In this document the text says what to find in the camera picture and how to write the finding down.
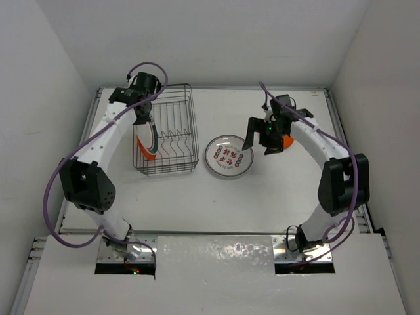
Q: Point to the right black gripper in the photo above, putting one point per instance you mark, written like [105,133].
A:
[257,125]

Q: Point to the orange plastic plate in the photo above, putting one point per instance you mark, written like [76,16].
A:
[287,141]

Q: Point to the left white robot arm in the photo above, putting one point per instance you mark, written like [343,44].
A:
[84,176]

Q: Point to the white plate teal rim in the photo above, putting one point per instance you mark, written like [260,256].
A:
[147,140]

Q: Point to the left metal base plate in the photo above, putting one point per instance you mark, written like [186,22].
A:
[142,251]

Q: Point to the wire dish rack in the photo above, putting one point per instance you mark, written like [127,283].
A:
[178,149]

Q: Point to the white plate grey rim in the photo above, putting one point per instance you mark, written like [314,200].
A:
[225,157]

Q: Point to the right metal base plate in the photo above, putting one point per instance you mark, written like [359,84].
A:
[284,255]

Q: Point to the metal base plate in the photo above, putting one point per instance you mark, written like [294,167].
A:
[284,255]
[142,251]

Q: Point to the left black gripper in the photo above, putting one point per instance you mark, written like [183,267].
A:
[141,120]

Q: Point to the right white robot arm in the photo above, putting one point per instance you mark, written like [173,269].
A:
[344,182]

